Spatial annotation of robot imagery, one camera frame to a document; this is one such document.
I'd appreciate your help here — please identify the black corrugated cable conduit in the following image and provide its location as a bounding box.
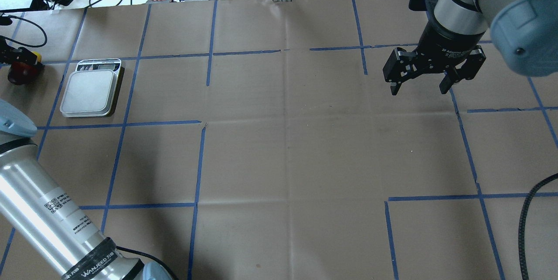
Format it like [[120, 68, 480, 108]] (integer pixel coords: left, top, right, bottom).
[[518, 172, 558, 280]]

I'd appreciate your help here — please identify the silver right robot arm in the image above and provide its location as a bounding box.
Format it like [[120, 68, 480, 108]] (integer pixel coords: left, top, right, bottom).
[[383, 0, 558, 96]]

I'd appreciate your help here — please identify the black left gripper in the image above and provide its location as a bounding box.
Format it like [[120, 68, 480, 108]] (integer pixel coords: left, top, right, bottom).
[[0, 36, 35, 65]]

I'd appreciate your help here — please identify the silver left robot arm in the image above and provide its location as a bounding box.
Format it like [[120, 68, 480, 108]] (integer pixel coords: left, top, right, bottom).
[[0, 100, 177, 280]]

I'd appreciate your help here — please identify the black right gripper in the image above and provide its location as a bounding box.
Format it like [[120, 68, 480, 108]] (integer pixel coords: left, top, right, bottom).
[[383, 22, 486, 96]]

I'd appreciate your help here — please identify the silver digital kitchen scale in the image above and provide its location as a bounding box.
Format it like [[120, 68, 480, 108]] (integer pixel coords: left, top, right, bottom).
[[59, 58, 123, 118]]

